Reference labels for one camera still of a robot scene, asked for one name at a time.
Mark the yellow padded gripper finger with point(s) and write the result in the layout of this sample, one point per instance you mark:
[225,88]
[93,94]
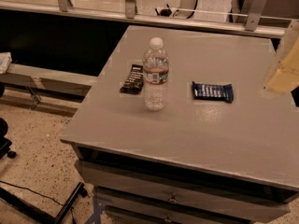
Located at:
[283,73]

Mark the clear plastic water bottle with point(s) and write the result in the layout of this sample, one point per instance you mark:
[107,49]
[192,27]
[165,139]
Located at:
[155,74]

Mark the blue snack bar wrapper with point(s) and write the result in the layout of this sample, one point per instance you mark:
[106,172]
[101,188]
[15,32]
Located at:
[213,92]

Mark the grey drawer cabinet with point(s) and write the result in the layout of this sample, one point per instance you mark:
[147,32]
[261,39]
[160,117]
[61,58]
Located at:
[195,161]

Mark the black snack bar wrapper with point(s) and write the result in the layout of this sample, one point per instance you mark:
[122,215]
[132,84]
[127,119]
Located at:
[134,82]

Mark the blue tape on floor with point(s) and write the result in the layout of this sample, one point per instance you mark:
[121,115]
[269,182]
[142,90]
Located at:
[97,215]

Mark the grey metal bench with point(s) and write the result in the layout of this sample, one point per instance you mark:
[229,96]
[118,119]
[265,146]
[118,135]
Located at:
[40,81]

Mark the white box on bench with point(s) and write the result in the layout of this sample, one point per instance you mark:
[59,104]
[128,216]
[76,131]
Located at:
[5,61]

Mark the black office chair base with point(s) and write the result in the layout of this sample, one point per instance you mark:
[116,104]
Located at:
[4,142]

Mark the metal railing frame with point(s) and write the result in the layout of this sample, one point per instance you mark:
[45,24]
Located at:
[265,18]

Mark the black floor stand frame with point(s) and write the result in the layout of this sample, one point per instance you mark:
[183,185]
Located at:
[37,214]

